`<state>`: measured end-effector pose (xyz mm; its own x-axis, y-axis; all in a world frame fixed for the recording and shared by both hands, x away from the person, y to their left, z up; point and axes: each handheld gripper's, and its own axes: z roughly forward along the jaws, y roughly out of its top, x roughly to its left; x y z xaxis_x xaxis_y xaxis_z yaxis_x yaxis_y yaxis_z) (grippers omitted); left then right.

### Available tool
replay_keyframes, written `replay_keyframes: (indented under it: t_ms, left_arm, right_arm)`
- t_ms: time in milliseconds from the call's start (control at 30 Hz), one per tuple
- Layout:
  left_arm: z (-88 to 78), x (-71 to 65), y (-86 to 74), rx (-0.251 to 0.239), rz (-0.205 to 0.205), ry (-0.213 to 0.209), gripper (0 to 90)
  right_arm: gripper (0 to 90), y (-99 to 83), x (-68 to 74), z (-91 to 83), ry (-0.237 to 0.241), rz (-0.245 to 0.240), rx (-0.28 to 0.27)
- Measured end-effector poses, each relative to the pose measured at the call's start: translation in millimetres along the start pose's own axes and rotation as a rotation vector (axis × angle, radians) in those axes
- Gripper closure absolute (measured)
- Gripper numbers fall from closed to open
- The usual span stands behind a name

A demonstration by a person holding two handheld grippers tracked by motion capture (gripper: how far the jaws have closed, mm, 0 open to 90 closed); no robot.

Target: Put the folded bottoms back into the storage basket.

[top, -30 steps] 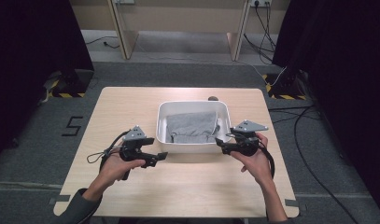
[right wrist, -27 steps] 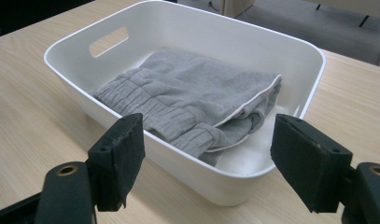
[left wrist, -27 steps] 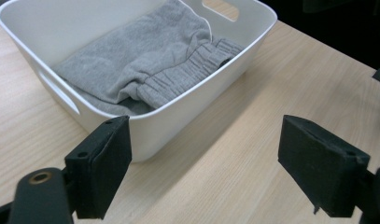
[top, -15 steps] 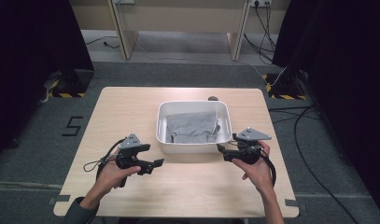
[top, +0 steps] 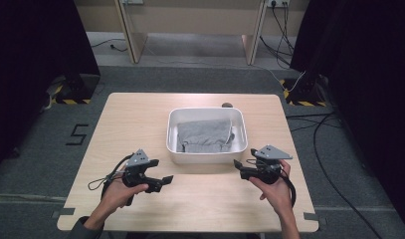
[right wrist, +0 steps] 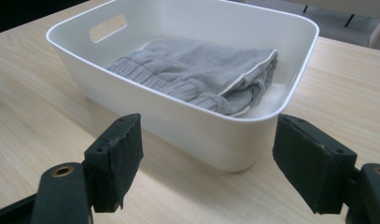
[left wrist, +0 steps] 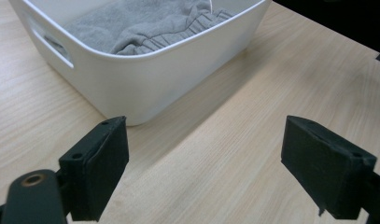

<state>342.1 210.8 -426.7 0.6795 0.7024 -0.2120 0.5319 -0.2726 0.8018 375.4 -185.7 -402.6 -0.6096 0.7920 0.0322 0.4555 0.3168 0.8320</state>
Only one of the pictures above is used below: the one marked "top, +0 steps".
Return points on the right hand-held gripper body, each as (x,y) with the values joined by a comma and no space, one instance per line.
(268,171)

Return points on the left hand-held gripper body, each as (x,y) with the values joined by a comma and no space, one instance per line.
(137,162)

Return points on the white plastic bin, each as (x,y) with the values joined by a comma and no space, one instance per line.
(176,156)

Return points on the grey pants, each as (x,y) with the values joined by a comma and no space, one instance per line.
(203,136)

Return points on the person's right hand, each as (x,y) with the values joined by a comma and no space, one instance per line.
(279,195)

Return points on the person's left hand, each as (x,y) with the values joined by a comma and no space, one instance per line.
(117,195)

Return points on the small dark round knob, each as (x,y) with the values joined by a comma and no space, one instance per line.
(227,105)

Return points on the stand base with striped tape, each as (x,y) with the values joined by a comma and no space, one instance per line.
(78,91)
(304,94)

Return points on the black curtain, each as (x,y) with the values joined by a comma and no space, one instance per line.
(31,66)
(372,83)

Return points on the light wooden desk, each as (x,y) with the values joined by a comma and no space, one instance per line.
(193,20)

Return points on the white wall power outlet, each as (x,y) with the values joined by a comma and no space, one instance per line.
(278,3)

